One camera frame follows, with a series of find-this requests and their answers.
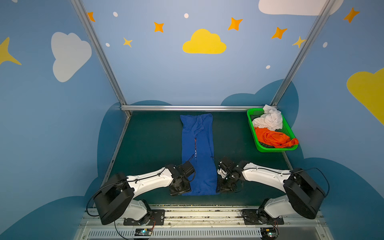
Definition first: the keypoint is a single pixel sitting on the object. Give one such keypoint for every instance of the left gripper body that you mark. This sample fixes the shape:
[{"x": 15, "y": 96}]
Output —
[{"x": 182, "y": 186}]

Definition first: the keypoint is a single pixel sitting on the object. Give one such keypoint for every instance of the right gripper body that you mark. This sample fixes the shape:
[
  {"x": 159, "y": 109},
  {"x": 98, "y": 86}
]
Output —
[{"x": 224, "y": 183}]

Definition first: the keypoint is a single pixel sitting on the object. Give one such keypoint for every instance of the blue panda print t-shirt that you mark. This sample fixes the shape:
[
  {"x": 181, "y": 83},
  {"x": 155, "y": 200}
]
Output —
[{"x": 198, "y": 149}]

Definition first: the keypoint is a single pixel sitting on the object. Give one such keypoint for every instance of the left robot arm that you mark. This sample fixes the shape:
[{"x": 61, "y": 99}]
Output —
[{"x": 116, "y": 198}]

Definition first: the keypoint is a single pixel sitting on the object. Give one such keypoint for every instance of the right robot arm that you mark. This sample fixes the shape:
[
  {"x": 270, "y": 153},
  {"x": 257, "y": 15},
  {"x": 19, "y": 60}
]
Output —
[{"x": 303, "y": 196}]

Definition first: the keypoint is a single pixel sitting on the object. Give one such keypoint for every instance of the orange t-shirt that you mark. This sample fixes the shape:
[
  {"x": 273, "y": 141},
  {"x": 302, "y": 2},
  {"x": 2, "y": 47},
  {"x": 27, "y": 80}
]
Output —
[{"x": 273, "y": 139}]

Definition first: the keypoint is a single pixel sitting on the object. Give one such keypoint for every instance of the left controller board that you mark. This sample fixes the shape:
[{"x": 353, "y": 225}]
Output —
[{"x": 143, "y": 233}]

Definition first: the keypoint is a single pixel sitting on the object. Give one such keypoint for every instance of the controller board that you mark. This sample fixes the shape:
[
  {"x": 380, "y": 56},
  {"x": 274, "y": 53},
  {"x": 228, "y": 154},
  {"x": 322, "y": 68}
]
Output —
[
  {"x": 143, "y": 233},
  {"x": 268, "y": 234}
]

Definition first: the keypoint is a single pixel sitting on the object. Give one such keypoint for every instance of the right controller board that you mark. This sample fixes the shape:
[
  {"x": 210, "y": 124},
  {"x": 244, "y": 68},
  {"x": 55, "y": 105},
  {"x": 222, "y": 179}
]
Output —
[{"x": 268, "y": 234}]

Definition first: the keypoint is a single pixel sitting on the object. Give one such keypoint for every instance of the green plastic basket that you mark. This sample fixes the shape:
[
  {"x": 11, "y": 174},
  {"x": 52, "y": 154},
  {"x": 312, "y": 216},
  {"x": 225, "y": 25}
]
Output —
[{"x": 257, "y": 112}]

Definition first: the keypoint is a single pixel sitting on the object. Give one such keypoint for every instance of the white t-shirt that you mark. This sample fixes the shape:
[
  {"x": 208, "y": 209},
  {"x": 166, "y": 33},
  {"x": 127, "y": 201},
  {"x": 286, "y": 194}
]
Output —
[{"x": 272, "y": 119}]

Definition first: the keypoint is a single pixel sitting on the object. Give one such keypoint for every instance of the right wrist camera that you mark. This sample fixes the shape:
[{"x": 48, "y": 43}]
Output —
[{"x": 226, "y": 167}]

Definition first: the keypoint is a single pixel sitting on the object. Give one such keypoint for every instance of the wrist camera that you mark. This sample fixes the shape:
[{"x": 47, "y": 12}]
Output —
[
  {"x": 187, "y": 169},
  {"x": 226, "y": 167}
]

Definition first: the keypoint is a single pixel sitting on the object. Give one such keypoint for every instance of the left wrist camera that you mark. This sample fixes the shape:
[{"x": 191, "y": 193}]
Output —
[{"x": 187, "y": 169}]

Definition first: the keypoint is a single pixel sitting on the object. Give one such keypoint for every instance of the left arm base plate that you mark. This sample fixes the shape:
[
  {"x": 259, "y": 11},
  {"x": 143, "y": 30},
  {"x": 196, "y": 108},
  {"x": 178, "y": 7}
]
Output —
[{"x": 155, "y": 216}]

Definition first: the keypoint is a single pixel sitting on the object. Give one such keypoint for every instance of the aluminium mounting rail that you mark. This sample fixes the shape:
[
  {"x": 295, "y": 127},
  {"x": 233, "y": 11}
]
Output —
[{"x": 203, "y": 223}]

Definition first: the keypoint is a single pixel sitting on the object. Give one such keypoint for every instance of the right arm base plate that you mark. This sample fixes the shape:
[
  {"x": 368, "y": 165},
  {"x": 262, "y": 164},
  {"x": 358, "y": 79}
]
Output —
[{"x": 252, "y": 217}]

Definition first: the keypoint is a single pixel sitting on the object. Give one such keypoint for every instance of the rear aluminium frame bar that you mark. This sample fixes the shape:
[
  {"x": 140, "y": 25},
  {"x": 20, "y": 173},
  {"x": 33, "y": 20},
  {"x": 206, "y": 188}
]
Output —
[{"x": 187, "y": 108}]

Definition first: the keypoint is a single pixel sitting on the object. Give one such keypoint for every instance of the right aluminium frame post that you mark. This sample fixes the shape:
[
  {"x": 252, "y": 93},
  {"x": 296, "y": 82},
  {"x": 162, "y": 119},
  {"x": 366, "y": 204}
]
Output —
[{"x": 304, "y": 50}]

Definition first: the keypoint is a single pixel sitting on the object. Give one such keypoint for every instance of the aluminium frame post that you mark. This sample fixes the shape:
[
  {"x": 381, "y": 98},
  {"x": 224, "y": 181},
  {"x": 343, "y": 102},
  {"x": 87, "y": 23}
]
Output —
[
  {"x": 304, "y": 50},
  {"x": 87, "y": 24}
]

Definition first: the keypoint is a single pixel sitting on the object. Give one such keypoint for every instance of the left aluminium frame post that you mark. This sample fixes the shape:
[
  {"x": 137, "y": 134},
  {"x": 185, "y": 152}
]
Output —
[{"x": 87, "y": 24}]

